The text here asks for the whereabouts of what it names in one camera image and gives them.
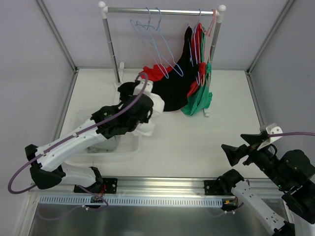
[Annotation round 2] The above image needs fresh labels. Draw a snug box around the white tank top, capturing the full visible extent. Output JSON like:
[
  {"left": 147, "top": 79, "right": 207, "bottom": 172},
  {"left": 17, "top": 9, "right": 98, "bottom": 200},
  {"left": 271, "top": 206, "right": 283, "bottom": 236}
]
[{"left": 134, "top": 93, "right": 165, "bottom": 137}]

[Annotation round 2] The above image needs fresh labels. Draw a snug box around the grey tank top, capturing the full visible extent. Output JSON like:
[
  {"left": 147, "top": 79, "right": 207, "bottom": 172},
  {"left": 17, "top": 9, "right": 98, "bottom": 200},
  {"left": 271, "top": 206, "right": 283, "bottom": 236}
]
[{"left": 85, "top": 136, "right": 121, "bottom": 153}]

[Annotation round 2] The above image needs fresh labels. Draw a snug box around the light blue wire hanger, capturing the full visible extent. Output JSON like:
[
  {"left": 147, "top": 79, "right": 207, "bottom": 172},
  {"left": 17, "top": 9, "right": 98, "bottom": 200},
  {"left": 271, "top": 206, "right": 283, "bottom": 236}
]
[{"left": 130, "top": 7, "right": 169, "bottom": 79}]

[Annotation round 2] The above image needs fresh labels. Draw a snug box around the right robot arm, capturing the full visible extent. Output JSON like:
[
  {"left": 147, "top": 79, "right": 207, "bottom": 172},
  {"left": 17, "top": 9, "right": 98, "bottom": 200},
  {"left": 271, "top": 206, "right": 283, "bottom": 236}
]
[{"left": 219, "top": 132, "right": 315, "bottom": 236}]

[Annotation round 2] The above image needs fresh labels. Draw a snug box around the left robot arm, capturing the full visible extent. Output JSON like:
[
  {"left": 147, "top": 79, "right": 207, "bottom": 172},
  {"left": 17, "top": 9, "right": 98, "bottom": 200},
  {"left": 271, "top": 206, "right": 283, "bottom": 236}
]
[{"left": 25, "top": 94, "right": 154, "bottom": 193}]

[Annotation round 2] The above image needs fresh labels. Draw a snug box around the black tank top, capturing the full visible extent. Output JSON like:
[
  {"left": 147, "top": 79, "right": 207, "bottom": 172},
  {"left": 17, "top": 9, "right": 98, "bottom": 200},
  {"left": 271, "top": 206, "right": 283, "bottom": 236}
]
[{"left": 170, "top": 27, "right": 195, "bottom": 111}]

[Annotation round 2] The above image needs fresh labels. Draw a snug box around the green tank top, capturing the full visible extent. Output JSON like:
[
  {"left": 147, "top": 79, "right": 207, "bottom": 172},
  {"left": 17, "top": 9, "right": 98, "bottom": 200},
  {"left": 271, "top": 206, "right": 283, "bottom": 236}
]
[{"left": 181, "top": 27, "right": 213, "bottom": 116}]

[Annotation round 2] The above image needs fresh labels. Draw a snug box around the blue hanger under black top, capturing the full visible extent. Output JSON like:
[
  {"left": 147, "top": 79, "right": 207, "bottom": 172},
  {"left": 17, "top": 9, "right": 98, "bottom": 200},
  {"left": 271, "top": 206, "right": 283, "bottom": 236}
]
[{"left": 189, "top": 33, "right": 201, "bottom": 86}]

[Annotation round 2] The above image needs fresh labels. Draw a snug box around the red tank top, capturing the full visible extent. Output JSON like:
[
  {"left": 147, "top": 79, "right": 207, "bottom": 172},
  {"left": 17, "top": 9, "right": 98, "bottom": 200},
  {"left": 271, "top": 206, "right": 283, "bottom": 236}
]
[{"left": 187, "top": 23, "right": 206, "bottom": 98}]

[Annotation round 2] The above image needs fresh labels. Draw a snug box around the blue hanger under red top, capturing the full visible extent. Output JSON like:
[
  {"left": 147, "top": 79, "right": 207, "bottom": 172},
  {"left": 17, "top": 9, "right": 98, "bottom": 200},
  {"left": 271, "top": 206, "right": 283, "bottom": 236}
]
[{"left": 192, "top": 9, "right": 202, "bottom": 63}]

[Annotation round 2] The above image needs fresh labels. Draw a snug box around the white plastic perforated basket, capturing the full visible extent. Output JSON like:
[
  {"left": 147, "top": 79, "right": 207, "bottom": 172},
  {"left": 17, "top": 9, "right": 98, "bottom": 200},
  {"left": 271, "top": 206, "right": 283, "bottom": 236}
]
[{"left": 68, "top": 106, "right": 141, "bottom": 164}]

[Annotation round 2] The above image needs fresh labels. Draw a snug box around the black garment on table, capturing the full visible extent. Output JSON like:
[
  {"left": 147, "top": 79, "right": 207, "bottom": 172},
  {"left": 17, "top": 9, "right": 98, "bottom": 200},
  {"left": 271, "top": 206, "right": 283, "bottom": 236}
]
[{"left": 117, "top": 71, "right": 192, "bottom": 113}]

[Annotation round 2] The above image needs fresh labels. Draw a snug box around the red garment on table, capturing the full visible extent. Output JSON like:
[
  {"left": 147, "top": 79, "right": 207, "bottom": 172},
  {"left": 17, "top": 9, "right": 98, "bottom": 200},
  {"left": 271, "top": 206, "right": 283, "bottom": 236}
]
[{"left": 140, "top": 64, "right": 172, "bottom": 82}]

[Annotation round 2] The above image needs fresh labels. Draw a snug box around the white clothes rack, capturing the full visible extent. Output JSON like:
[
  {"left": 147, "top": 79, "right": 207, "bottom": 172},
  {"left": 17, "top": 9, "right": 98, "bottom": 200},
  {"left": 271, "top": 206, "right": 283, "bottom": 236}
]
[{"left": 97, "top": 0, "right": 227, "bottom": 118}]

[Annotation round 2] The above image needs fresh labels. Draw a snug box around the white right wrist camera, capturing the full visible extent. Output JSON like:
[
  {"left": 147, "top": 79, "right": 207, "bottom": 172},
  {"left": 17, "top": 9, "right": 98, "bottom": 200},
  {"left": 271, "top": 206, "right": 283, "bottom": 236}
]
[{"left": 257, "top": 123, "right": 283, "bottom": 150}]

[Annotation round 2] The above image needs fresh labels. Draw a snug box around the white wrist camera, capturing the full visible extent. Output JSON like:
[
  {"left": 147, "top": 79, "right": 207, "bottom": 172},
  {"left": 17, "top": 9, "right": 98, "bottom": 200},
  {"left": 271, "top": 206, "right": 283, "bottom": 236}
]
[
  {"left": 257, "top": 123, "right": 283, "bottom": 150},
  {"left": 134, "top": 78, "right": 155, "bottom": 98}
]

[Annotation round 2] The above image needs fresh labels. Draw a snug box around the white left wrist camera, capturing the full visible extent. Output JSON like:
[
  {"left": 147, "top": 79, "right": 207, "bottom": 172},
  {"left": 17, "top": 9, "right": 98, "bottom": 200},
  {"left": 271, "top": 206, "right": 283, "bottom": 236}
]
[{"left": 134, "top": 78, "right": 155, "bottom": 98}]

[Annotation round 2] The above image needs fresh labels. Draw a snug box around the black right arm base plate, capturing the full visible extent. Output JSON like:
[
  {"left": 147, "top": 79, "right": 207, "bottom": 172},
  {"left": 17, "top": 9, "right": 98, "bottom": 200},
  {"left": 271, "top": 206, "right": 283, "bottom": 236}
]
[{"left": 203, "top": 179, "right": 237, "bottom": 196}]

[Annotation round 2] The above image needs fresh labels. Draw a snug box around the white slotted cable duct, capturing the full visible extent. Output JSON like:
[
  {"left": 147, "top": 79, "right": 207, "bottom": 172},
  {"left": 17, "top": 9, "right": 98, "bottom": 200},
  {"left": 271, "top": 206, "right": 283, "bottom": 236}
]
[{"left": 39, "top": 195, "right": 223, "bottom": 208}]

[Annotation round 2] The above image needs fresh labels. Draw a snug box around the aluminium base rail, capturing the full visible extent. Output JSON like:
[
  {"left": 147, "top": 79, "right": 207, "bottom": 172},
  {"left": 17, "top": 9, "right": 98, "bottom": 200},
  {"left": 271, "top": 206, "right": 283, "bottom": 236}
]
[{"left": 28, "top": 177, "right": 283, "bottom": 199}]

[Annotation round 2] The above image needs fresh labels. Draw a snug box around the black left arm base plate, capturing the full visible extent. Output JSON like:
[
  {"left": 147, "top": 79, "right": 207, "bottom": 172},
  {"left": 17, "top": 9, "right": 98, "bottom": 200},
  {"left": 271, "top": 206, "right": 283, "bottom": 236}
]
[{"left": 81, "top": 177, "right": 118, "bottom": 194}]

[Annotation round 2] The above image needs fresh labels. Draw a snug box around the pink wire hanger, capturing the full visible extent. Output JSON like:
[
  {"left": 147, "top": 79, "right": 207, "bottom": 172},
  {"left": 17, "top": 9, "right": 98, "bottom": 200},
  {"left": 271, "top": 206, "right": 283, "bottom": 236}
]
[{"left": 202, "top": 9, "right": 218, "bottom": 62}]

